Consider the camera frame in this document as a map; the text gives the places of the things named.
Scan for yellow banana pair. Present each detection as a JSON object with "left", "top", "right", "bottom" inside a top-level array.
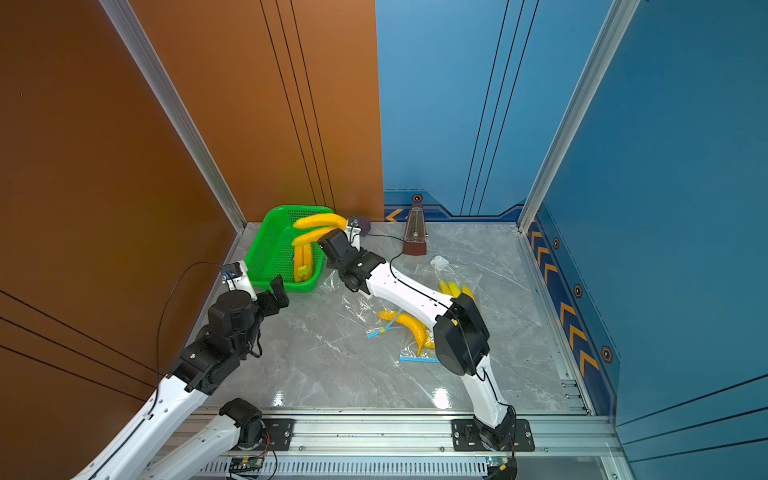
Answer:
[{"left": 294, "top": 244, "right": 314, "bottom": 283}]

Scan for yellow banana bunch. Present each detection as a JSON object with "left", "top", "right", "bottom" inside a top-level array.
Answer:
[
  {"left": 291, "top": 213, "right": 348, "bottom": 247},
  {"left": 438, "top": 280, "right": 475, "bottom": 300}
]

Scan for clear zip-top bag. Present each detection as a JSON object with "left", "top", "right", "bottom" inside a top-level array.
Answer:
[
  {"left": 414, "top": 257, "right": 500, "bottom": 318},
  {"left": 333, "top": 276, "right": 438, "bottom": 364}
]

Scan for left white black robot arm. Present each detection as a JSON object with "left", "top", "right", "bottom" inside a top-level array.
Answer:
[{"left": 76, "top": 276, "right": 289, "bottom": 479}]

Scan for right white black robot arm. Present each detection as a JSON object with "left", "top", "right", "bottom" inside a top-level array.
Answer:
[{"left": 310, "top": 227, "right": 518, "bottom": 451}]

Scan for purple cube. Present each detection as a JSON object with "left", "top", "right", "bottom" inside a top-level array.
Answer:
[{"left": 347, "top": 215, "right": 371, "bottom": 237}]

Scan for brown wooden metronome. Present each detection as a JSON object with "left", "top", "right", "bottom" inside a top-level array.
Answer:
[{"left": 403, "top": 204, "right": 427, "bottom": 256}]

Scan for green plastic basket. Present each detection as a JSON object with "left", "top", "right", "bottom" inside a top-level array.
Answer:
[{"left": 244, "top": 205, "right": 332, "bottom": 293}]

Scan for small white object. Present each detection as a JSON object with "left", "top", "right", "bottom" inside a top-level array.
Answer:
[{"left": 430, "top": 255, "right": 450, "bottom": 270}]

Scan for green circuit board left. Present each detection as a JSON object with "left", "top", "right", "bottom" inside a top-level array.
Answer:
[{"left": 227, "top": 456, "right": 265, "bottom": 476}]

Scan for green circuit board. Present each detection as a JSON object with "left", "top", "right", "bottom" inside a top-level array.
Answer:
[
  {"left": 485, "top": 456, "right": 518, "bottom": 480},
  {"left": 227, "top": 456, "right": 265, "bottom": 476}
]

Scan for green circuit board right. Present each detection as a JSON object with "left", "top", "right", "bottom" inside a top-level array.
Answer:
[{"left": 485, "top": 456, "right": 518, "bottom": 480}]

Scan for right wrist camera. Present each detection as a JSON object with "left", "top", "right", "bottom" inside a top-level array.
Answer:
[{"left": 346, "top": 218, "right": 362, "bottom": 249}]

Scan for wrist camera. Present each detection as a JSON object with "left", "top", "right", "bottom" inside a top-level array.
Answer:
[
  {"left": 221, "top": 260, "right": 253, "bottom": 294},
  {"left": 346, "top": 218, "right": 362, "bottom": 249}
]

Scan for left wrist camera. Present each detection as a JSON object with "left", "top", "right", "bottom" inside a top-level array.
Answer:
[{"left": 221, "top": 260, "right": 253, "bottom": 294}]

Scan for aluminium rail base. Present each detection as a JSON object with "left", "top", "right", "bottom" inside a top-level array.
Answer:
[{"left": 107, "top": 407, "right": 619, "bottom": 480}]

